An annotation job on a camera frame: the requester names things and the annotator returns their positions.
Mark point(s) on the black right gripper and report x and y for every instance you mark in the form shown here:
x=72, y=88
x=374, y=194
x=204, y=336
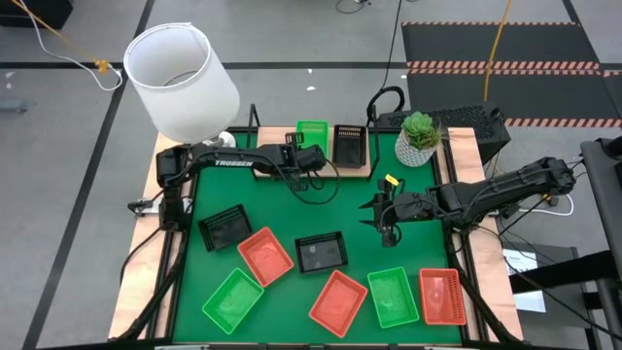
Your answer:
x=418, y=206

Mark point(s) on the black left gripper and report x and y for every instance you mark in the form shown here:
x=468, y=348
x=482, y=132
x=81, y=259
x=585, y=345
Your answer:
x=308, y=160

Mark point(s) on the green plastic slotted basket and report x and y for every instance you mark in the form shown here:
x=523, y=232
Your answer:
x=393, y=296
x=311, y=133
x=233, y=301

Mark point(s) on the black plastic slotted basket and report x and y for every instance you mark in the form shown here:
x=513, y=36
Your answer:
x=350, y=148
x=226, y=228
x=321, y=253

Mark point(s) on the orange plastic slotted basket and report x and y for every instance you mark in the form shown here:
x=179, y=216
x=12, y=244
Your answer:
x=338, y=304
x=442, y=296
x=266, y=256

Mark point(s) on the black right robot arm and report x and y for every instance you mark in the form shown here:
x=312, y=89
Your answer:
x=510, y=185

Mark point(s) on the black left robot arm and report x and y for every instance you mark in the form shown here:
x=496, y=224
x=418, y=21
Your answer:
x=228, y=163

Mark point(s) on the succulent in white patterned pot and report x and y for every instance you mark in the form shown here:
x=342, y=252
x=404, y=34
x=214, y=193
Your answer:
x=418, y=131

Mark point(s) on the white shade silver table lamp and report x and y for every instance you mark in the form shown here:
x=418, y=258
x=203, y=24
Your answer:
x=194, y=107

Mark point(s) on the black perforated computer tower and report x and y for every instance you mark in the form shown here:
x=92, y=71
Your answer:
x=466, y=121

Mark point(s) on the green table mat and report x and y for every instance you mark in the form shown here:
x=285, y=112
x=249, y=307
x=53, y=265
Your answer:
x=291, y=311

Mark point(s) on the white paper sheet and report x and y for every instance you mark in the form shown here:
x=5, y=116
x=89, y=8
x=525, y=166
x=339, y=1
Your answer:
x=529, y=301

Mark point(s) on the black hazard striped floor mat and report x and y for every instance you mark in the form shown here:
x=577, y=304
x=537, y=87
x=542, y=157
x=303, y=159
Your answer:
x=486, y=44
x=534, y=97

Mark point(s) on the black cart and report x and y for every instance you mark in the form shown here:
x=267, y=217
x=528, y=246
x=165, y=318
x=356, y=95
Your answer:
x=602, y=194

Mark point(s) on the grey floor object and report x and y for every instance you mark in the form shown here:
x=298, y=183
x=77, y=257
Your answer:
x=12, y=106

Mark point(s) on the dark floor box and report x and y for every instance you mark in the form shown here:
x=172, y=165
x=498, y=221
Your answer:
x=34, y=12

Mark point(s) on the silver frame bracket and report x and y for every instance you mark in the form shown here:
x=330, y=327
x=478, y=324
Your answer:
x=146, y=209

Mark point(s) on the black aluminium rig frame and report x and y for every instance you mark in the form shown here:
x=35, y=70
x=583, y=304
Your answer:
x=151, y=294

